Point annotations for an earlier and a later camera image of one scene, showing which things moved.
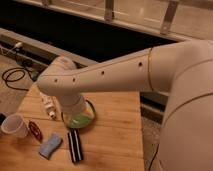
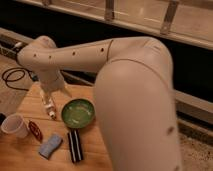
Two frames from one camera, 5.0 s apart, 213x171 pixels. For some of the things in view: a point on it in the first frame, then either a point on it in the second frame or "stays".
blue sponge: [46, 149] stays
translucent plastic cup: [15, 124] stays
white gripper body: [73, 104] to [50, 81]
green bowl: [79, 114] stays
